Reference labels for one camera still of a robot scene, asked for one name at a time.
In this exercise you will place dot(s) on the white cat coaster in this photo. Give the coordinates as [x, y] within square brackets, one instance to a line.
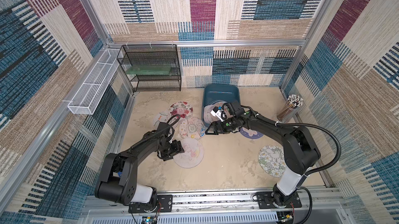
[160, 117]

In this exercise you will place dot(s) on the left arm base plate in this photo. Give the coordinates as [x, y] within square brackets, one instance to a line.
[162, 203]

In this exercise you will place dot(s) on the red rose floral coaster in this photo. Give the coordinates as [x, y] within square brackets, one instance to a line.
[182, 108]

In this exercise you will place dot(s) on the white colourful doodle coaster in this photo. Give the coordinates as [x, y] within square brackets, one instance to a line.
[192, 128]

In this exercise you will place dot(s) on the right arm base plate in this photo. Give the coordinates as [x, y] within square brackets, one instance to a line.
[272, 200]

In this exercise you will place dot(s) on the white green floral coaster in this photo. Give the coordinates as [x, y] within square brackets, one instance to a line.
[271, 159]

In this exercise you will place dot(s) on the pink bear bow coaster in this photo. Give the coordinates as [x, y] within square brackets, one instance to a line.
[193, 153]

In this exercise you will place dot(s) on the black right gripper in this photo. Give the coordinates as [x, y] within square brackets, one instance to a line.
[219, 127]

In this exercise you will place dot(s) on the pink kitty ring coaster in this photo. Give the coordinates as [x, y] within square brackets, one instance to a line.
[207, 113]

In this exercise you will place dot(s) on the purple space bunny coaster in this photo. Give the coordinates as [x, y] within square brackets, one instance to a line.
[250, 134]

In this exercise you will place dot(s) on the green board on shelf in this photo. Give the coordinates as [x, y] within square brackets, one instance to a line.
[149, 70]

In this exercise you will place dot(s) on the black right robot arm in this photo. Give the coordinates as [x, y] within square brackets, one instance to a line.
[299, 147]

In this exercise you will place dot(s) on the white wire mesh basket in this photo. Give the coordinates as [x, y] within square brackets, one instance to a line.
[89, 94]

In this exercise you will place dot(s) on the clear cup of pencils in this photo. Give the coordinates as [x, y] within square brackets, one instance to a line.
[292, 105]

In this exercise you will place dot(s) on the teal plastic storage box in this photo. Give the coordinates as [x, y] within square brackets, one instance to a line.
[214, 93]

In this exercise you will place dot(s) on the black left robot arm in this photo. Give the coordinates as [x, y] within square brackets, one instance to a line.
[118, 178]

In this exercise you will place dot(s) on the black wire mesh shelf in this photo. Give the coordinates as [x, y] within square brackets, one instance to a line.
[157, 54]

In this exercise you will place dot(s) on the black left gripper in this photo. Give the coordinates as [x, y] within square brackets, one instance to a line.
[178, 149]

